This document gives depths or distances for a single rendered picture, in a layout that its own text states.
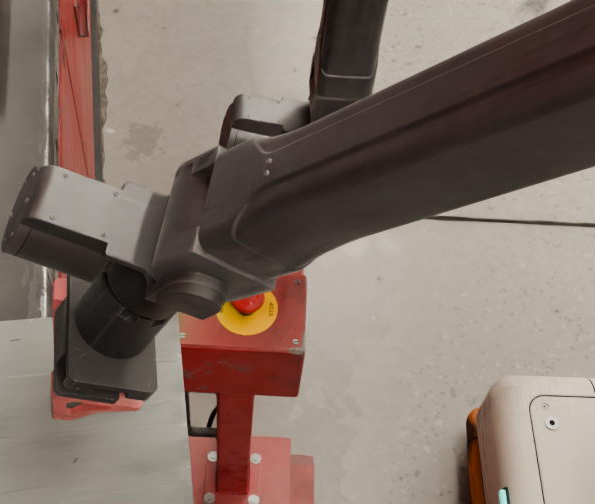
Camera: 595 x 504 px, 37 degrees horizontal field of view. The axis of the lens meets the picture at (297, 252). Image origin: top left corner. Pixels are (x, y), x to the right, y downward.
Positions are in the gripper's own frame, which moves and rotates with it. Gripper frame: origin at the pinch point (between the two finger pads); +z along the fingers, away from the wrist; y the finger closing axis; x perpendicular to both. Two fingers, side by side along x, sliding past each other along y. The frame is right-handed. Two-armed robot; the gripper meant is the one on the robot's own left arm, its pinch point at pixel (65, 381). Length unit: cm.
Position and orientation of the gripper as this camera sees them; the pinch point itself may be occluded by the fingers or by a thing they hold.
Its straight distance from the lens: 73.1
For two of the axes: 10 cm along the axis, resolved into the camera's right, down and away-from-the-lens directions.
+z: -5.4, 5.5, 6.4
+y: 1.4, 8.1, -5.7
